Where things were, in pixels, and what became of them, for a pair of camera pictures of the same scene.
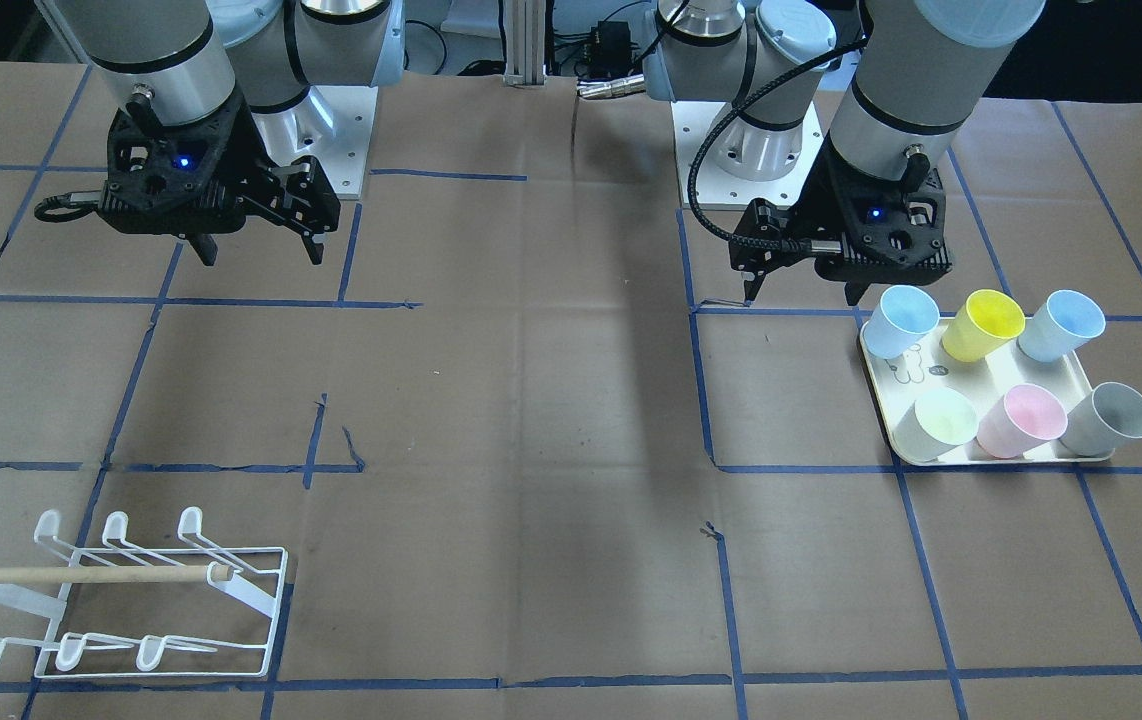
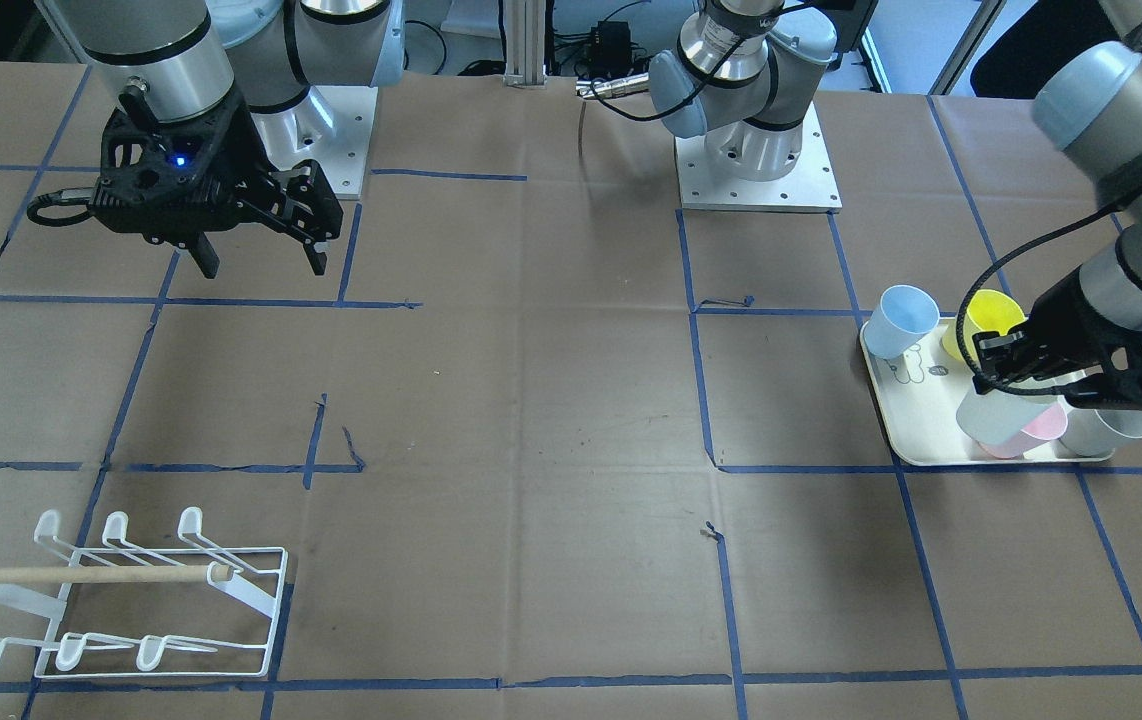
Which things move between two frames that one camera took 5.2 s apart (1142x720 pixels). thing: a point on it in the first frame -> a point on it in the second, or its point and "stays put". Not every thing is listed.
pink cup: (1021, 422) stays put
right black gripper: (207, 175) stays put
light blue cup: (904, 314) stays put
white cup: (940, 420) -> (995, 413)
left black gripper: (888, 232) -> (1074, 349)
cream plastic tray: (924, 366) stays put
